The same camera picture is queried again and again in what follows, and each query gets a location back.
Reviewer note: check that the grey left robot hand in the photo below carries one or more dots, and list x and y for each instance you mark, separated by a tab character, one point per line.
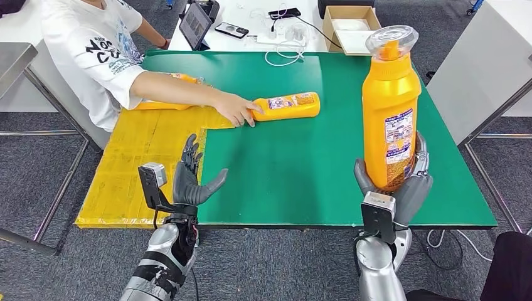
189	187

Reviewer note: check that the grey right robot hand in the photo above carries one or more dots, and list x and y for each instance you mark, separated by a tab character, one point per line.
413	199

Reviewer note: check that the person's right hand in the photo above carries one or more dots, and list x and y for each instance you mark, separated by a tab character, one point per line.
235	109

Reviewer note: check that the person's right forearm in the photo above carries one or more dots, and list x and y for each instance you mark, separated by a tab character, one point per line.
174	89

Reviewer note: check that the white power strip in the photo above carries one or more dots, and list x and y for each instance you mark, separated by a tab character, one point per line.
270	39

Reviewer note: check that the black tablet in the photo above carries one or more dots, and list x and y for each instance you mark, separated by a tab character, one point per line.
194	25

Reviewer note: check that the white power adapter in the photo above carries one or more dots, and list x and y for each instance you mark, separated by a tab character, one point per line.
299	32

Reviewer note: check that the black device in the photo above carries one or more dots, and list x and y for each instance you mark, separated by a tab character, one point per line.
209	8

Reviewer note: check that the black chair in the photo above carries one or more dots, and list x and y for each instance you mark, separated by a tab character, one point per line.
511	270

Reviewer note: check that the cardboard box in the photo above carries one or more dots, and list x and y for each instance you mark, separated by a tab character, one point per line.
329	25

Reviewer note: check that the white flat lid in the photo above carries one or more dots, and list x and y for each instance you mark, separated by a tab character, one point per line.
353	41

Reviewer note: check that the white foam insert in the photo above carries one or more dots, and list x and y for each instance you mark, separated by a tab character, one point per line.
350	25

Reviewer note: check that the white workbench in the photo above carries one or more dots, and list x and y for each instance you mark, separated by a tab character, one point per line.
14	62
478	62

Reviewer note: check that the person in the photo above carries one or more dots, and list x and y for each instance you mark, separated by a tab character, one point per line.
91	50

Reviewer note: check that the dark bag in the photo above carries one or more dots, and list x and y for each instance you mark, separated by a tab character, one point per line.
10	6

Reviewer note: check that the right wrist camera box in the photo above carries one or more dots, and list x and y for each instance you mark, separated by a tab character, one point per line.
378	216

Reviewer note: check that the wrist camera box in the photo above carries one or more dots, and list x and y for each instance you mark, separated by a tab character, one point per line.
378	216
151	174

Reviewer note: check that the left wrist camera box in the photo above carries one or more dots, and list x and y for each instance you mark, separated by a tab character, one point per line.
151	174

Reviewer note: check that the black smartphone round camera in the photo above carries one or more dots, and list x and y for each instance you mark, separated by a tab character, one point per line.
232	30

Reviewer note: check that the blue cart frame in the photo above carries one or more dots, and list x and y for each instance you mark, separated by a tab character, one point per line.
475	5

